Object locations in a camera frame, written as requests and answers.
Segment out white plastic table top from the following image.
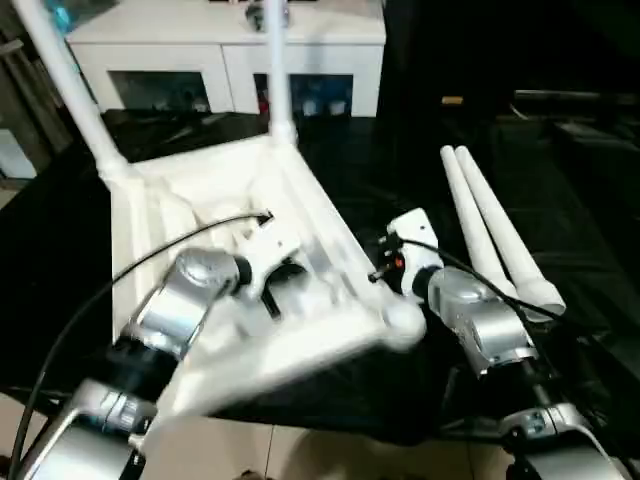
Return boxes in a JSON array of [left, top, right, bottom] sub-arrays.
[[107, 134, 430, 432]]

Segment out white plastic table leg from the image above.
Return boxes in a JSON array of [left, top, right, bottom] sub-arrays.
[[12, 0, 140, 182], [453, 145, 568, 318], [263, 0, 300, 150], [439, 144, 522, 302]]

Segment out black plastic mat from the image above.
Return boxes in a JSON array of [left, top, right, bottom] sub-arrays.
[[0, 107, 640, 446]]

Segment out black draped furniture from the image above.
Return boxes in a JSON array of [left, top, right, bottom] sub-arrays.
[[377, 0, 640, 132]]

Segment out white sideboard cabinet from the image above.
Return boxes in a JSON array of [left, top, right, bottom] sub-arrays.
[[66, 0, 388, 118]]

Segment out black parts in clear bag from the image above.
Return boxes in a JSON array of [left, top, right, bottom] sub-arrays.
[[244, 2, 290, 32]]

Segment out grey curtain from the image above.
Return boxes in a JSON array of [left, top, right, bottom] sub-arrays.
[[0, 29, 72, 154]]

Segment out blue white plastic package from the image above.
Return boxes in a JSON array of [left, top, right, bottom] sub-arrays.
[[42, 0, 75, 32]]

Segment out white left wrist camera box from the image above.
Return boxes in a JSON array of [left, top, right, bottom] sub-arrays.
[[238, 214, 305, 302]]

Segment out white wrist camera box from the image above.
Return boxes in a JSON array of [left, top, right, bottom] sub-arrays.
[[238, 214, 305, 302], [387, 208, 445, 302]]

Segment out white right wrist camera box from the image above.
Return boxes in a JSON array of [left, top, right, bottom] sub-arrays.
[[387, 208, 445, 302]]

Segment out black right camera cable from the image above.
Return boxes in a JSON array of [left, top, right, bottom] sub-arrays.
[[397, 239, 568, 322]]

